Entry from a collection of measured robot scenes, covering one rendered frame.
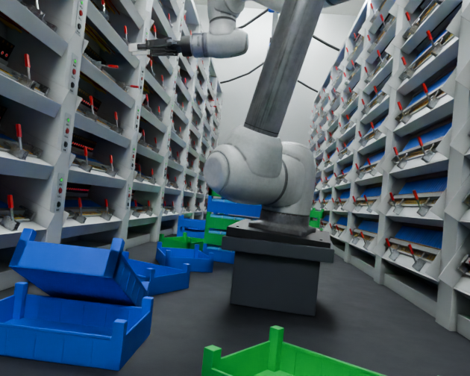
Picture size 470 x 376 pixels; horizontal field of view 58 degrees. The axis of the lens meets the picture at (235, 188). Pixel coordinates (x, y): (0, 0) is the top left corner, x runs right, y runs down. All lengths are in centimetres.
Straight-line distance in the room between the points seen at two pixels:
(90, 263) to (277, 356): 39
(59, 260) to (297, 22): 78
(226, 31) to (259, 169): 67
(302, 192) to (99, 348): 75
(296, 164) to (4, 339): 84
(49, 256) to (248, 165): 53
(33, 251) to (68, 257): 7
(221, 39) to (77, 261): 103
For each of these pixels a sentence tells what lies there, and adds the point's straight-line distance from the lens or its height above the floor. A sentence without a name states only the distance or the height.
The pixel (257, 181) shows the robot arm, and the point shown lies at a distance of 113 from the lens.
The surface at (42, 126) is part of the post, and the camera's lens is 142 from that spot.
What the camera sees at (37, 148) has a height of 40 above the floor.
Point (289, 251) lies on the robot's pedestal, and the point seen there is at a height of 18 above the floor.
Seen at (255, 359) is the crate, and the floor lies 3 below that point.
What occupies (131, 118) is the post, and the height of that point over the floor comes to 64.
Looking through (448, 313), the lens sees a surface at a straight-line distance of 140.
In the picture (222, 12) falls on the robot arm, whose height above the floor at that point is 98.
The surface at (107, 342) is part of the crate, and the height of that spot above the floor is 4.
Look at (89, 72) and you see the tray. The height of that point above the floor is 70.
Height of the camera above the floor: 30
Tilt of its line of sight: 2 degrees up
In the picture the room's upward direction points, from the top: 6 degrees clockwise
